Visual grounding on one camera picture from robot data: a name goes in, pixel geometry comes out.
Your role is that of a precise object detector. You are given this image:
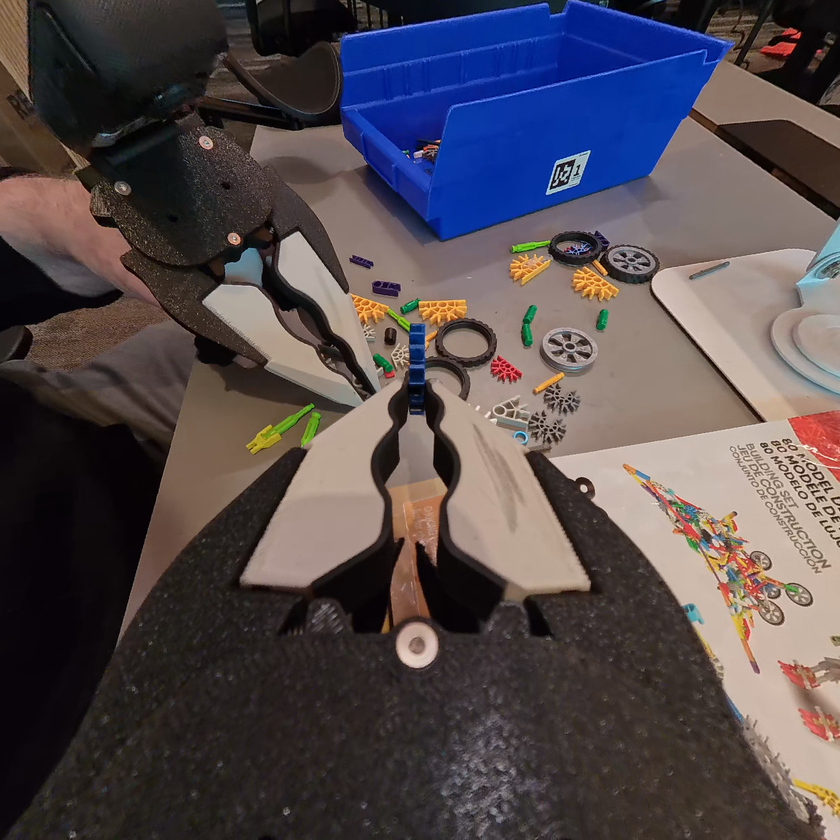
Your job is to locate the grey side table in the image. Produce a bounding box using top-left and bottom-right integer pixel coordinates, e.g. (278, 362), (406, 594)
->
(689, 59), (840, 217)

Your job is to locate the person's left forearm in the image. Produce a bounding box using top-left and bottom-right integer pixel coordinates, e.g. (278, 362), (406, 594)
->
(0, 236), (126, 332)

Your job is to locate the pile of toy parts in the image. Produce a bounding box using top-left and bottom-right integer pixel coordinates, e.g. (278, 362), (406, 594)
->
(402, 138), (447, 173)

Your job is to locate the white base board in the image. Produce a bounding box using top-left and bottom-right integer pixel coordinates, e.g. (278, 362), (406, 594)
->
(651, 248), (840, 422)

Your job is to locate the light grey fan connector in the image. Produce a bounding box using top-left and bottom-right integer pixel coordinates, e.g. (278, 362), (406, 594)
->
(489, 395), (531, 429)

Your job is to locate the person's left hand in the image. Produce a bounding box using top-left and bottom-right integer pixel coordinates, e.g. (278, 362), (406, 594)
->
(0, 174), (166, 309)

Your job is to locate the printed construction toy bag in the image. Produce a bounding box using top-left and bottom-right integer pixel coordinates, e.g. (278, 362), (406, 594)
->
(384, 410), (840, 840)

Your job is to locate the blue snowflake connector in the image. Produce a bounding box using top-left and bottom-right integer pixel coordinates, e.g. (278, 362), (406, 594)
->
(407, 323), (427, 416)

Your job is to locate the black chair armrest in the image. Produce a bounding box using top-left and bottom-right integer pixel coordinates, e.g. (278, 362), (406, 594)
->
(197, 39), (343, 132)

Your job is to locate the grey wheel hub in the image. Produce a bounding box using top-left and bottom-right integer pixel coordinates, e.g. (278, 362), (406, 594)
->
(540, 327), (599, 374)

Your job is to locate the person's grey trouser leg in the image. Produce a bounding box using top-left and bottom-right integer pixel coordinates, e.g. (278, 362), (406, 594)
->
(0, 322), (198, 454)

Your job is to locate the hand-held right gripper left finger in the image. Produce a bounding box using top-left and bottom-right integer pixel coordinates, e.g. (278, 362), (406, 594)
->
(241, 381), (409, 632)

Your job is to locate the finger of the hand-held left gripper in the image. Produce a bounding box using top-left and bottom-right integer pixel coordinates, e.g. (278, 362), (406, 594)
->
(202, 249), (368, 406)
(268, 231), (382, 395)

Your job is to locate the stand base disc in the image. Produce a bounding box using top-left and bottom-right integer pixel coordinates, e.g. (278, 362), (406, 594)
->
(771, 308), (840, 395)

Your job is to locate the black rubber tyre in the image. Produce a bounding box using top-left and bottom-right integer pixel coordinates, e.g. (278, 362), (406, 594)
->
(435, 318), (496, 368)
(549, 231), (601, 265)
(423, 357), (471, 401)

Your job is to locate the blue bin with square label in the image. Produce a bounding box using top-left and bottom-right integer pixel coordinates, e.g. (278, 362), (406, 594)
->
(340, 0), (732, 240)

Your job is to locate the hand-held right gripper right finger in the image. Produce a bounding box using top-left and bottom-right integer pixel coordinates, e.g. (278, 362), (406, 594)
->
(420, 382), (592, 632)

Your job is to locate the grey wheel with black tyre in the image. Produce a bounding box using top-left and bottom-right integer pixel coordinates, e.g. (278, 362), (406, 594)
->
(602, 244), (660, 285)

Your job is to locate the dark grey connector with strip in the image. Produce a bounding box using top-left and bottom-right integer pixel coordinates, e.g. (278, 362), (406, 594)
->
(318, 344), (368, 393)

